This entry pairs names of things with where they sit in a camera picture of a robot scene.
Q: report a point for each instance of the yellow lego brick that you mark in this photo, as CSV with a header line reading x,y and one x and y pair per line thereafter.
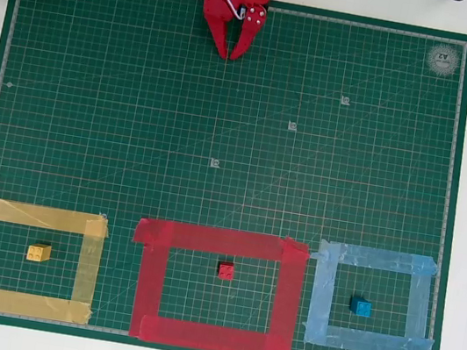
x,y
38,253

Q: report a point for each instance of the blue tape square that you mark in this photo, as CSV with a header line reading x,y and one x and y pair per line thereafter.
x,y
321,295

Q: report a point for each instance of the blue lego brick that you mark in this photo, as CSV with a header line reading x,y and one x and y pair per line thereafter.
x,y
360,306

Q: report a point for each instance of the red tape square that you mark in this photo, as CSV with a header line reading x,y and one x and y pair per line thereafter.
x,y
150,281

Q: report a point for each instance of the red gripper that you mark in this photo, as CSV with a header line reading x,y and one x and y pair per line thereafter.
x,y
217,8

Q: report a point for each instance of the green cutting mat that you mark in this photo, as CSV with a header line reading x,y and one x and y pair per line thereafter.
x,y
221,137

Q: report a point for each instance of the red lego brick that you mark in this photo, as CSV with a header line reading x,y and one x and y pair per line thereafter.
x,y
225,271

